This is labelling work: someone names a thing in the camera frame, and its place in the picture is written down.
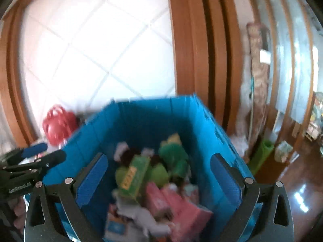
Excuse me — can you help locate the wooden door frame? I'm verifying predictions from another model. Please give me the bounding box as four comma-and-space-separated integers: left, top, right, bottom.
166, 0, 244, 133
0, 4, 41, 147

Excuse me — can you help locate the white blue small box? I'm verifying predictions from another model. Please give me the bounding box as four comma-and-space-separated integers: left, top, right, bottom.
104, 211, 128, 242

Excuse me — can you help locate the pink white tissue pack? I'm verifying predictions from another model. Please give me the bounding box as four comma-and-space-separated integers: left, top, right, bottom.
145, 181, 175, 220

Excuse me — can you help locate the red toy suitcase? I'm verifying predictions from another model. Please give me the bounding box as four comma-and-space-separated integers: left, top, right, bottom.
42, 104, 78, 147

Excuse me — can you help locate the glass sliding door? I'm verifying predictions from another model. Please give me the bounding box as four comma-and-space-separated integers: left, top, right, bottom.
254, 0, 323, 131

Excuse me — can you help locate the grey white plush toy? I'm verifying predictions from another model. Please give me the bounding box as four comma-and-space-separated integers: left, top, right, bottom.
112, 189, 178, 238

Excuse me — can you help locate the green cardboard box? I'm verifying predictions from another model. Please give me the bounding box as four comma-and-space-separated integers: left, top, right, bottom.
115, 154, 152, 199

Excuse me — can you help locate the green rolled mat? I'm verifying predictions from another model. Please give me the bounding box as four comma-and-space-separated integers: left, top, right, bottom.
248, 139, 275, 175

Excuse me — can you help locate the clear plastic bag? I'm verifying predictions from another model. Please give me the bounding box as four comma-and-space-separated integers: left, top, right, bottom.
274, 141, 294, 163

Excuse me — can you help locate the pink floral tissue pack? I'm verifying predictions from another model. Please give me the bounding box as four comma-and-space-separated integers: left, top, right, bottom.
161, 185, 214, 242

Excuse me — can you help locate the blue plastic bin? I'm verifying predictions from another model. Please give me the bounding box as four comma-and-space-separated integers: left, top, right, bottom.
41, 93, 256, 242

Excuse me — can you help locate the brown haired doll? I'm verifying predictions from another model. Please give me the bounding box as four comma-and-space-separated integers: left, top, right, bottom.
113, 142, 155, 167

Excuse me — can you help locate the person's left hand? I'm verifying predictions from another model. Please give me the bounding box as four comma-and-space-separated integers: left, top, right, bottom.
12, 200, 30, 230

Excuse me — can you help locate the white fluffy cloth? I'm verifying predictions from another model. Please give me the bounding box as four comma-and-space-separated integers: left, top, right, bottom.
236, 79, 253, 160

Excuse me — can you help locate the floral patterned rolled cloth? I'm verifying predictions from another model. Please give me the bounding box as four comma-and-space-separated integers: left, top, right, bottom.
245, 22, 271, 158

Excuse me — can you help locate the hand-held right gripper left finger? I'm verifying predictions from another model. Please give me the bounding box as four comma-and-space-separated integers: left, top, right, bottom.
24, 152, 109, 242

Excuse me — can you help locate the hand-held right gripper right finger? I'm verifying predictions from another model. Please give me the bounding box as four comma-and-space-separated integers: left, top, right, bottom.
210, 152, 296, 242

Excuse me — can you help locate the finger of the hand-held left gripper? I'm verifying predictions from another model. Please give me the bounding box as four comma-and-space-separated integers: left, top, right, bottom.
7, 149, 67, 180
0, 143, 49, 167

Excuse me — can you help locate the green plush toy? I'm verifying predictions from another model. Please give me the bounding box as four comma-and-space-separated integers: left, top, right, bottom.
158, 133, 190, 180

